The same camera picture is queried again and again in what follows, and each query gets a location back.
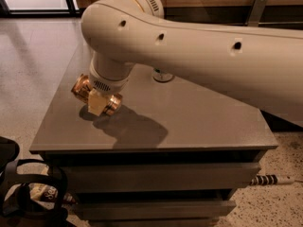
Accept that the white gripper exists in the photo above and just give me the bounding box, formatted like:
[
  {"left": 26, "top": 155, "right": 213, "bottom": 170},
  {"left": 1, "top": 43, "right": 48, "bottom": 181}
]
[{"left": 88, "top": 62, "right": 129, "bottom": 116}]

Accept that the orange LaCroix can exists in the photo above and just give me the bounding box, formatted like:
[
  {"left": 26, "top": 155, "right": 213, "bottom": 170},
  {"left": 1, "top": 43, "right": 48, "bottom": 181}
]
[{"left": 71, "top": 74, "right": 122, "bottom": 115}]

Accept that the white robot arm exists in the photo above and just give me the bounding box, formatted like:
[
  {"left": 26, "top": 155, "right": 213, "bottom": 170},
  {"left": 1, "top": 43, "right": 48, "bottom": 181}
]
[{"left": 81, "top": 0, "right": 303, "bottom": 126}]

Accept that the white green soda can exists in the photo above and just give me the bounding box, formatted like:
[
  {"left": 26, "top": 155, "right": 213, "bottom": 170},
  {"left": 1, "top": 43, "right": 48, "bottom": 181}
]
[{"left": 152, "top": 68, "right": 174, "bottom": 83}]

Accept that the grey drawer cabinet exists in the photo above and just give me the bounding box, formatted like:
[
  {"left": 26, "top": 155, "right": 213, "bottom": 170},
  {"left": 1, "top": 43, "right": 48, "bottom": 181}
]
[{"left": 30, "top": 43, "right": 277, "bottom": 227}]

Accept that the upper grey drawer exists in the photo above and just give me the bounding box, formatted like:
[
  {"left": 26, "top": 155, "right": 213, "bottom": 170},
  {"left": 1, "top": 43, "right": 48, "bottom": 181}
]
[{"left": 63, "top": 163, "right": 260, "bottom": 193}]

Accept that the grey drawer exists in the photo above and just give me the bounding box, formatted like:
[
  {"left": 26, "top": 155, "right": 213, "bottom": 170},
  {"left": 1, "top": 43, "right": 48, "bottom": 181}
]
[
  {"left": 63, "top": 163, "right": 260, "bottom": 193},
  {"left": 73, "top": 201, "right": 236, "bottom": 220}
]

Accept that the snack bag on floor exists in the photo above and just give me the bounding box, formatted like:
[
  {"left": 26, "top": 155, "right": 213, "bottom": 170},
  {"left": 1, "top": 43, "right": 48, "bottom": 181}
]
[{"left": 29, "top": 183, "right": 76, "bottom": 205}]

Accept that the lower grey drawer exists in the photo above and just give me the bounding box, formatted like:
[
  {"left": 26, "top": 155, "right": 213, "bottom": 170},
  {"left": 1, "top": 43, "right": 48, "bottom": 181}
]
[{"left": 73, "top": 201, "right": 236, "bottom": 220}]

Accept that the black chair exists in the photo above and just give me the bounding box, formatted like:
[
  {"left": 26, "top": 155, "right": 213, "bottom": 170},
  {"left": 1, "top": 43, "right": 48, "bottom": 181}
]
[{"left": 0, "top": 137, "right": 68, "bottom": 227}]

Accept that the striped handle tool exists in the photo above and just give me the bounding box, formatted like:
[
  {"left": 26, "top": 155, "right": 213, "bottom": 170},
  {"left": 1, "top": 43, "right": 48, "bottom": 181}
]
[{"left": 250, "top": 174, "right": 301, "bottom": 185}]

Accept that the right metal bracket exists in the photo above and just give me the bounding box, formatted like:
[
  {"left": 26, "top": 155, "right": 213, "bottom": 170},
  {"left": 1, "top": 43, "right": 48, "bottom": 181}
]
[{"left": 246, "top": 0, "right": 268, "bottom": 26}]

